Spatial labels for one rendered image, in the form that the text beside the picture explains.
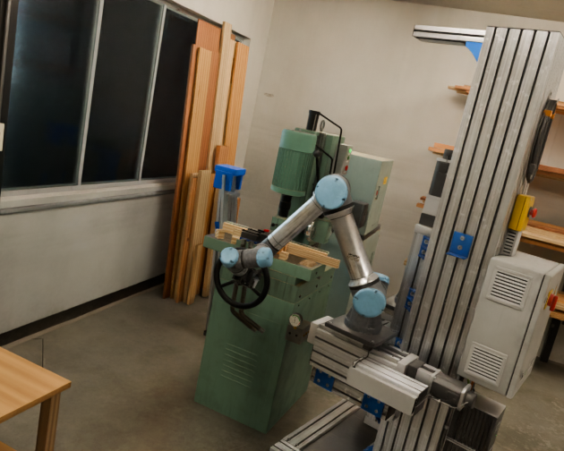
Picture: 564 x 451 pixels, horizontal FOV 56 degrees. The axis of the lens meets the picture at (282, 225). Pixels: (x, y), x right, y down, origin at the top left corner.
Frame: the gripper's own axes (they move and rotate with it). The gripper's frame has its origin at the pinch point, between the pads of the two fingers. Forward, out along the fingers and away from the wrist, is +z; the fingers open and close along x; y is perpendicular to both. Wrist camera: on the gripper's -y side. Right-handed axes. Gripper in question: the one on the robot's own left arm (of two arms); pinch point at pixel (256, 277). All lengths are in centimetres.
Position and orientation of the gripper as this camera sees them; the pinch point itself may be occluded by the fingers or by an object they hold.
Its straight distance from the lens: 235.6
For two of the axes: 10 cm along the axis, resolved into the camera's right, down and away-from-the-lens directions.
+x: 8.9, 2.6, -3.7
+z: 2.5, 3.9, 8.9
